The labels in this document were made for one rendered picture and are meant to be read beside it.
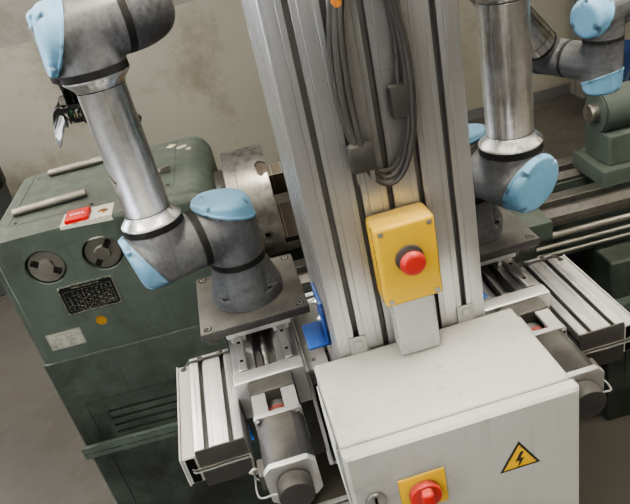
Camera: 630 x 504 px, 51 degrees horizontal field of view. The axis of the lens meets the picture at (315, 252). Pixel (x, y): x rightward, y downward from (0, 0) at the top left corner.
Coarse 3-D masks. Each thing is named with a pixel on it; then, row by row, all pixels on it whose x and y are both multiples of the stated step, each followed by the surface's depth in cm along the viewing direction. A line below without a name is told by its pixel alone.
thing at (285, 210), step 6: (276, 204) 197; (282, 204) 198; (288, 204) 198; (282, 210) 198; (288, 210) 198; (282, 216) 198; (288, 216) 198; (282, 222) 198; (288, 222) 198; (294, 222) 198; (288, 228) 198; (294, 228) 198; (288, 234) 198; (294, 234) 198
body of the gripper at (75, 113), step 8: (56, 80) 153; (64, 88) 153; (64, 96) 154; (72, 96) 155; (64, 104) 157; (72, 104) 156; (64, 112) 163; (72, 112) 158; (80, 112) 160; (72, 120) 159; (80, 120) 160
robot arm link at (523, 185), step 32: (480, 0) 106; (512, 0) 104; (480, 32) 110; (512, 32) 107; (512, 64) 110; (512, 96) 112; (512, 128) 115; (480, 160) 122; (512, 160) 117; (544, 160) 117; (480, 192) 126; (512, 192) 118; (544, 192) 122
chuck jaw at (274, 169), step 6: (258, 162) 186; (276, 162) 188; (258, 168) 186; (264, 168) 185; (270, 168) 187; (276, 168) 187; (258, 174) 185; (270, 174) 186; (276, 174) 186; (282, 174) 187; (270, 180) 188; (276, 180) 189; (282, 180) 190; (276, 186) 192; (282, 186) 193; (276, 192) 195
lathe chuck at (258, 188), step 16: (256, 144) 195; (240, 160) 187; (256, 160) 186; (240, 176) 184; (256, 176) 184; (256, 192) 183; (272, 192) 183; (256, 208) 184; (272, 208) 184; (272, 224) 186; (272, 240) 191
